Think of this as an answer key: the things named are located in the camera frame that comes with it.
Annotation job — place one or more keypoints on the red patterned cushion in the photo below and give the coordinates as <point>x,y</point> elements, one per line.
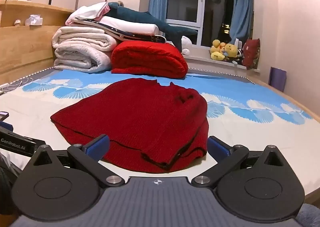
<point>251,53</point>

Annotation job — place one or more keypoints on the teal shark plush toy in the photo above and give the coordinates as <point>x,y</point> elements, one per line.
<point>140,15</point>

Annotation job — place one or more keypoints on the small white figurine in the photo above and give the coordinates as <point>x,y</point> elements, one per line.
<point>17,22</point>

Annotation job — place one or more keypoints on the white tissue pack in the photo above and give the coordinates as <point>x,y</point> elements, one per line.
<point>33,20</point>

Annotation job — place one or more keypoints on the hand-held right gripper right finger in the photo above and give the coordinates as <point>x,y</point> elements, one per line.
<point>219,146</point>

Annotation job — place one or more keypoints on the purple bin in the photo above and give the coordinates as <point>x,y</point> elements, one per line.
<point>278,78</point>

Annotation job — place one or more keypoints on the blue and white bed mat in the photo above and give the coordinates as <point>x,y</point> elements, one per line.
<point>250,107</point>

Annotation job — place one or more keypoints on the dark red knit sweater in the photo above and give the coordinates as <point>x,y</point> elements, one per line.
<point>135,122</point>

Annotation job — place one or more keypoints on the grey fuzzy cloth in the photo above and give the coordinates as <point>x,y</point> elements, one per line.
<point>308,215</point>

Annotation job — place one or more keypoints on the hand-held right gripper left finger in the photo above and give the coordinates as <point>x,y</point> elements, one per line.
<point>96,146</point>

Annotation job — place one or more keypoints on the stack of white folded bedding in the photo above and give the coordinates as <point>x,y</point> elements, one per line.
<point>120,23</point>

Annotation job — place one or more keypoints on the wooden headboard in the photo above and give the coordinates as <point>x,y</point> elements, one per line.
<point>25,44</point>

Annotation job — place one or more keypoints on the folded red blanket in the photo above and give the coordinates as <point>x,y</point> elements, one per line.
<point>150,58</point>

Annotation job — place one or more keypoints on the folded white quilt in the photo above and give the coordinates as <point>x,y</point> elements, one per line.
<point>82,49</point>

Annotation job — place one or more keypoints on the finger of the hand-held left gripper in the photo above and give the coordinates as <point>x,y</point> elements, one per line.
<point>6,126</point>

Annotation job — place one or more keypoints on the yellow plush toys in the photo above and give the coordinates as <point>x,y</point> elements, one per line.
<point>223,50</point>

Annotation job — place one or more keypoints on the white framed window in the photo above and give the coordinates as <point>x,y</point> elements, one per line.
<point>200,4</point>

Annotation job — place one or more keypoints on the white plush toy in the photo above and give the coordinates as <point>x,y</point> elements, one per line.
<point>186,44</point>

